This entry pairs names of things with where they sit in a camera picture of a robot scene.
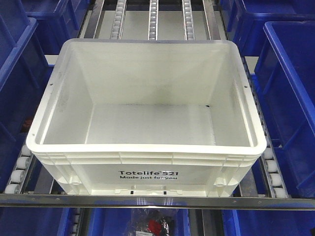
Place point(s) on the steel shelf front rail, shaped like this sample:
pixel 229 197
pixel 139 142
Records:
pixel 132 201

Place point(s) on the roller track centre right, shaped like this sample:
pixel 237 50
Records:
pixel 188 20

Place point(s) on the blue bin upper left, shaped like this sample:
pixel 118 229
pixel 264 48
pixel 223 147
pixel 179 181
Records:
pixel 58 21

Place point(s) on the roller track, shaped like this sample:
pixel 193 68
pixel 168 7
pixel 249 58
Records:
pixel 19 172
pixel 188 20
pixel 153 20
pixel 118 22
pixel 270 170

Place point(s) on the blue bin left shelf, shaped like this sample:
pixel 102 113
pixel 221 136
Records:
pixel 23 77

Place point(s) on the bagged red black parts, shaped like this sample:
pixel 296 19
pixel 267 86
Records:
pixel 152 222

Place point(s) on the white plastic Totelife tote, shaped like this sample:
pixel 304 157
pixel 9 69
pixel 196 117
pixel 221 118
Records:
pixel 121 117

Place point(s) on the blue bin below right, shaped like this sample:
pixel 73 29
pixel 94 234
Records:
pixel 268 223

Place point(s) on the blue bin right shelf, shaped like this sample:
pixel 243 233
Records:
pixel 286 76

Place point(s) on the blue bin below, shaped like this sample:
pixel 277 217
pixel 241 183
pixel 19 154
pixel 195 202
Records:
pixel 38 221
pixel 268 223
pixel 115 222

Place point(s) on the blue bin shelf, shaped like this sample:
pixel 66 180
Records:
pixel 286 76
pixel 23 77

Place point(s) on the blue bin below left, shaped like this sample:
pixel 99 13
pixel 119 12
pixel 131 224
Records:
pixel 38 221

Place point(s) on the roller track centre left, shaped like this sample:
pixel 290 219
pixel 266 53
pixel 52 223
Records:
pixel 118 22

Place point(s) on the blue bin below centre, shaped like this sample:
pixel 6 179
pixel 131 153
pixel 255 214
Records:
pixel 115 222

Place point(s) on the blue bin upper right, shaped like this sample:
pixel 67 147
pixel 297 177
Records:
pixel 244 19

